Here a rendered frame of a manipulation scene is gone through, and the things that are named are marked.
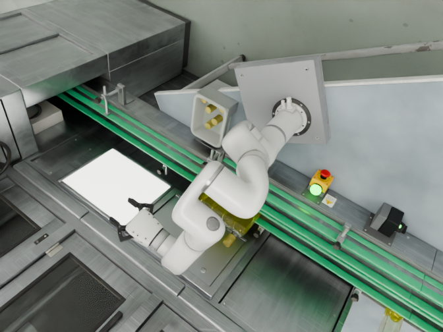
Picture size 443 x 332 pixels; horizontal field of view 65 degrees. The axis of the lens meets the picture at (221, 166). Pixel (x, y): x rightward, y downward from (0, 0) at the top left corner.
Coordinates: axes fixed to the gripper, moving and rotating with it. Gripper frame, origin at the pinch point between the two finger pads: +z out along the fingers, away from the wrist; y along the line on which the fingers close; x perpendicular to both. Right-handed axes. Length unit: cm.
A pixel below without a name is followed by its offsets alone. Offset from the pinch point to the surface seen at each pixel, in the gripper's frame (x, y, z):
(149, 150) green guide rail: -34, 44, 17
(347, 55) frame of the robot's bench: 22, 120, -32
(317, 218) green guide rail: 6, 43, -60
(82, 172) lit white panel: -45, 18, 36
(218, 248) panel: -24.3, 21.2, -37.2
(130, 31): -31, 98, 76
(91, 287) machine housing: -32.0, -20.4, -6.0
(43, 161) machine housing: -54, 13, 57
